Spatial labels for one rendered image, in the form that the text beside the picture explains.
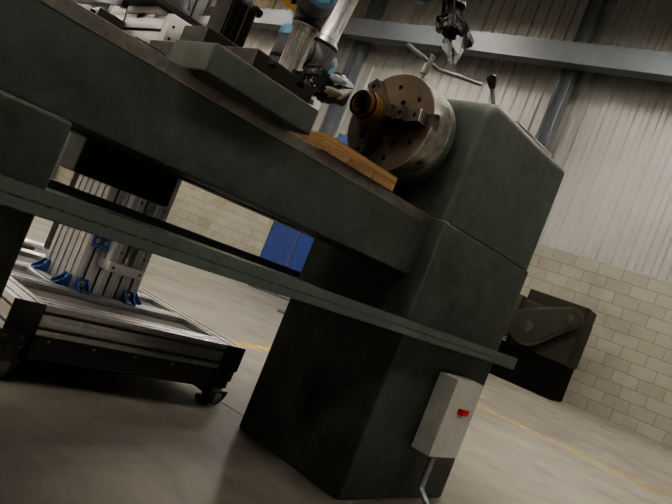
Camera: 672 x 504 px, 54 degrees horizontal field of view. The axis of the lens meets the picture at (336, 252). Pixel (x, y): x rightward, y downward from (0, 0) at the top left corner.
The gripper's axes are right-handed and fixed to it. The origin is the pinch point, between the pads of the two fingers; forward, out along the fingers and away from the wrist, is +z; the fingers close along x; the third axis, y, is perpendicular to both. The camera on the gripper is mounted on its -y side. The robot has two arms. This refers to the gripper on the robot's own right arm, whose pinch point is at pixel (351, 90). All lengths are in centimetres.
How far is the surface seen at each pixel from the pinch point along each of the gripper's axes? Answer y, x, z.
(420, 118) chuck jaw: -20.0, 1.9, 8.2
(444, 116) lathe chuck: -28.7, 6.5, 8.2
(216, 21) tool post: 39.4, -2.5, -7.5
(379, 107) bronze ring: -11.9, 0.6, -0.4
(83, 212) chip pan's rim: 67, -53, 34
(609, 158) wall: -943, 314, -452
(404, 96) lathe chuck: -22.2, 8.8, -3.7
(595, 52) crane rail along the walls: -860, 471, -505
